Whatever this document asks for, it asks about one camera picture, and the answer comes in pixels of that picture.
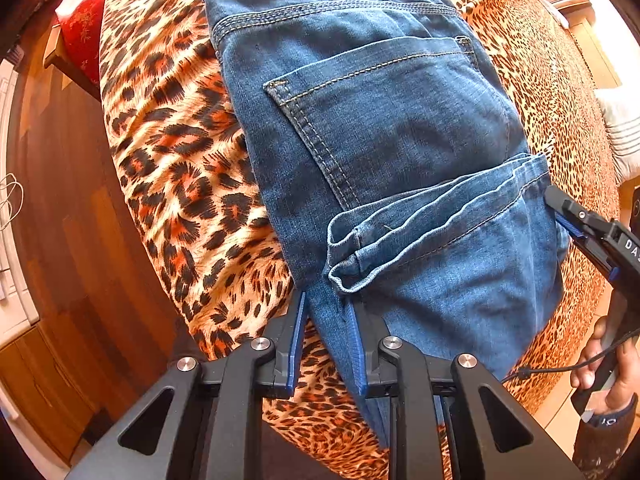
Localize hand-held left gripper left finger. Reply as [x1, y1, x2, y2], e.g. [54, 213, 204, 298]
[65, 289, 307, 480]

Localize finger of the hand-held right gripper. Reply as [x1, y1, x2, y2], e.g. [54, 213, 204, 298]
[554, 211, 619, 282]
[544, 185, 614, 242]

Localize red patterned cloth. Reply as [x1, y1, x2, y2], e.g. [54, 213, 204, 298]
[54, 0, 108, 87]

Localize blue denim pants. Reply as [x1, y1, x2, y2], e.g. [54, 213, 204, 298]
[192, 0, 571, 448]

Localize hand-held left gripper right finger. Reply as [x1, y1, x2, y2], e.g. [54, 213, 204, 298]
[346, 299, 586, 480]

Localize wooden drawer cabinet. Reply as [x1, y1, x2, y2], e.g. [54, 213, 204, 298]
[0, 325, 101, 466]

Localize pale blue pleated pillow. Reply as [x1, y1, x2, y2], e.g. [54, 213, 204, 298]
[597, 89, 640, 187]

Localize white cloth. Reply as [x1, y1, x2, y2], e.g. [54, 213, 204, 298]
[542, 0, 571, 29]

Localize white wire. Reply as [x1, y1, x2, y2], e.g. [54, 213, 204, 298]
[0, 174, 25, 232]

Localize leopard print bedspread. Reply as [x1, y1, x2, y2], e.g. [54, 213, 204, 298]
[97, 0, 621, 480]

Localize person's right forearm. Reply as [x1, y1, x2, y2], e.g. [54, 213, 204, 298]
[571, 399, 640, 480]

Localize person's right hand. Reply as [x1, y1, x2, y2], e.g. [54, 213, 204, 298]
[570, 316, 640, 417]

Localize white cabinet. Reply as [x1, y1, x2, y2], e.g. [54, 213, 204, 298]
[0, 57, 41, 351]

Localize black gripper cord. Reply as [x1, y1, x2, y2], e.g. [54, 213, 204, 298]
[500, 327, 640, 384]

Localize wooden bench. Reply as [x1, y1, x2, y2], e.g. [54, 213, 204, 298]
[42, 25, 103, 102]

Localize light wooden headboard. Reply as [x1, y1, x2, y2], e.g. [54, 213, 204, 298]
[570, 22, 623, 91]

